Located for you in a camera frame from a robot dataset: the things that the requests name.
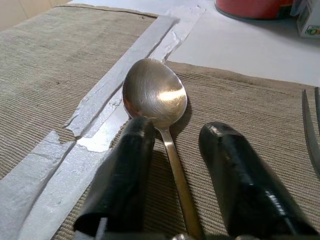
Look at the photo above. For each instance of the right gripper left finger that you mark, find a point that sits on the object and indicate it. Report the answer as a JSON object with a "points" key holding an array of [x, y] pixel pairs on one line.
{"points": [[120, 175]]}

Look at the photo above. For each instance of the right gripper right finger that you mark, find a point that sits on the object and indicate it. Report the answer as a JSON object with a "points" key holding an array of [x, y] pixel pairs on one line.
{"points": [[237, 175]]}

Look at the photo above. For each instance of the steel spoon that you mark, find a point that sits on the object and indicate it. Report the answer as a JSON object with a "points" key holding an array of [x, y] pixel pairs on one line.
{"points": [[155, 95]]}

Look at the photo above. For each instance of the pale tape strip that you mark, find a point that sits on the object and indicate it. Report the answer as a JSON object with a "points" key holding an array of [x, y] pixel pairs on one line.
{"points": [[125, 67], [180, 32], [62, 187], [30, 160]]}

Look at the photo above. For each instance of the steel fork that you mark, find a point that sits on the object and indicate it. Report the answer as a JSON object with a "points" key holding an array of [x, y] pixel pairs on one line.
{"points": [[312, 140]]}

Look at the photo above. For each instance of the red noodle cup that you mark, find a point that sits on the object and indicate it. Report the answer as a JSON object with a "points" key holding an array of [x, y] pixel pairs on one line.
{"points": [[250, 8]]}

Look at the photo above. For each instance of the white Oatside carton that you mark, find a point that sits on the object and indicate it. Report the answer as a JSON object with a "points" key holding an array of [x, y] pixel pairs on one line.
{"points": [[310, 20]]}

